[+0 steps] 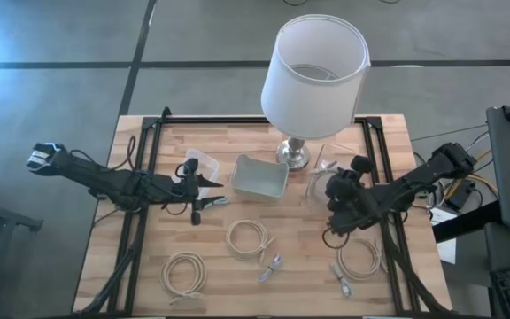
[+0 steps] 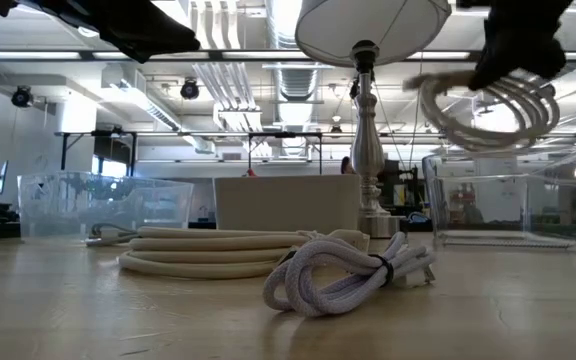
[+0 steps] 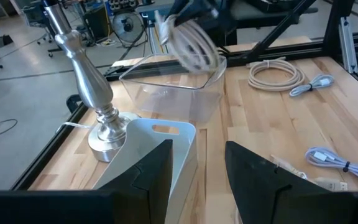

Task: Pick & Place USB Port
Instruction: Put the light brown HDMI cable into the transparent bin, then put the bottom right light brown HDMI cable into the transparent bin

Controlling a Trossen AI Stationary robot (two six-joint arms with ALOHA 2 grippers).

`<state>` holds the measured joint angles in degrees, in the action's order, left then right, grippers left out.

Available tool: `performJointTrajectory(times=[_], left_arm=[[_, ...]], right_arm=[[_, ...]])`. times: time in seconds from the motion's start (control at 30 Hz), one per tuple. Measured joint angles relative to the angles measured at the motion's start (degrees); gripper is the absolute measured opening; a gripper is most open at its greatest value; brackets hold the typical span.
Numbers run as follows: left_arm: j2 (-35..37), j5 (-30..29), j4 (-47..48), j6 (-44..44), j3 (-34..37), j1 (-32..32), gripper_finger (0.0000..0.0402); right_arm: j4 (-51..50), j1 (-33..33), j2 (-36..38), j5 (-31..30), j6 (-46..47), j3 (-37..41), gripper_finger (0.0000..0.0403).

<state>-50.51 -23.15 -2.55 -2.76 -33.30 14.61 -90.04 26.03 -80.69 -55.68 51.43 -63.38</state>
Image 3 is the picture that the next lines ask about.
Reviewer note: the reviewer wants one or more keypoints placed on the black table frame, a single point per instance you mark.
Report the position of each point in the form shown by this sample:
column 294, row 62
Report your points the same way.
column 51, row 146

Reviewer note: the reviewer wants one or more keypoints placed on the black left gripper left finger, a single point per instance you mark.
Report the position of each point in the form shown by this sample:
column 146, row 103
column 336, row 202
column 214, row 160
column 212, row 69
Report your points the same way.
column 148, row 186

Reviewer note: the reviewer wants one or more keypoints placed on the black floor fan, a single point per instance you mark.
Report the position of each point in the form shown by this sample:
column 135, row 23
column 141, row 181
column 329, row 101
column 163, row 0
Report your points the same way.
column 127, row 26

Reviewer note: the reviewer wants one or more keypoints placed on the aluminium extrusion post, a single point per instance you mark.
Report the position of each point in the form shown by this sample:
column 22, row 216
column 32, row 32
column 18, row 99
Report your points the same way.
column 348, row 46

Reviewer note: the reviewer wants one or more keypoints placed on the clear plastic bin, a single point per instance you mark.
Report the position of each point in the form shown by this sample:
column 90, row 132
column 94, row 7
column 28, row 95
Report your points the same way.
column 172, row 99

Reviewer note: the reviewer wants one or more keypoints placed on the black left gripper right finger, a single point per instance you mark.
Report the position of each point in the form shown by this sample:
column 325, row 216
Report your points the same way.
column 253, row 186

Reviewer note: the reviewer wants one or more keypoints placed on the silver metal lamp base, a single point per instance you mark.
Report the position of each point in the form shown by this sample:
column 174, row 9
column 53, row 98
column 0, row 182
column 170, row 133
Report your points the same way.
column 89, row 77

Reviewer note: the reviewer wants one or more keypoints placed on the black speaker box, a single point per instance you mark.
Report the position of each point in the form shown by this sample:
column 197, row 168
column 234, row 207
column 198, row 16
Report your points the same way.
column 96, row 23

